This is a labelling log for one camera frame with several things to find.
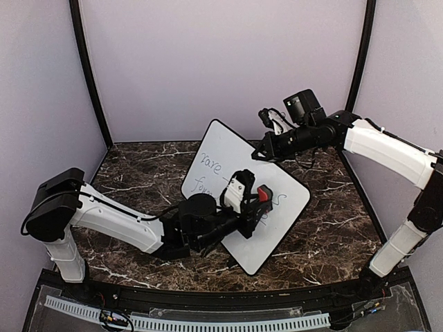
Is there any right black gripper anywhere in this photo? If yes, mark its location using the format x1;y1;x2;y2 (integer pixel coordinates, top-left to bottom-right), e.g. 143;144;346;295
251;122;316;163

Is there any red whiteboard eraser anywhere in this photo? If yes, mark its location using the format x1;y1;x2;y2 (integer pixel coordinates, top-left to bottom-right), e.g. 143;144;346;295
257;185;273;203

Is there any white whiteboard black frame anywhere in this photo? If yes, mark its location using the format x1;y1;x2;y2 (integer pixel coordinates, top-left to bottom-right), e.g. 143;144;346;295
179;118;311;277

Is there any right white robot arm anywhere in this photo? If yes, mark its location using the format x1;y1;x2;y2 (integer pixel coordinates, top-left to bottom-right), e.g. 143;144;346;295
251;89;442;300

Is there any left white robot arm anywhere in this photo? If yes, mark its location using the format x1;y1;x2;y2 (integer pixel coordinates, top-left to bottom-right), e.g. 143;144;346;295
20;167;273;302

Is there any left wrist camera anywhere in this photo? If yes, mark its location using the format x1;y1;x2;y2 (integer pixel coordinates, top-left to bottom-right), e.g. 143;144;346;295
219;169;255;214

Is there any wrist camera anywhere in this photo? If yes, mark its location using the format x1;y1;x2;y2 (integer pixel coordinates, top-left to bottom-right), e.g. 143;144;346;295
258;108;295;136
219;169;255;214

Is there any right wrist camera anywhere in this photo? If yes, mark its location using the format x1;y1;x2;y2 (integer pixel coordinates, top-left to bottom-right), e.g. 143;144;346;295
258;108;295;136

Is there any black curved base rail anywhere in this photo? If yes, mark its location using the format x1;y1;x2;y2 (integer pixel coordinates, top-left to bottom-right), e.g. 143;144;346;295
62;269;413;315

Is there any grey slotted cable duct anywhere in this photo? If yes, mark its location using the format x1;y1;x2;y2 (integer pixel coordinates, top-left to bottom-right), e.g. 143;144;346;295
44;295;330;331

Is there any right black frame post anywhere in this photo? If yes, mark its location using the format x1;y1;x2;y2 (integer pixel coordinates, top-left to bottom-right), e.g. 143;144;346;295
345;0;377;113

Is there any black frame post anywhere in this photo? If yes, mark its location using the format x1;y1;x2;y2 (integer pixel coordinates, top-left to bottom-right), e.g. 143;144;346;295
345;0;377;113
69;0;114;149

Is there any left black frame post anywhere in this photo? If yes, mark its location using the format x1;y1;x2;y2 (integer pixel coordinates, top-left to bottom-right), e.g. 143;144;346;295
69;0;114;149

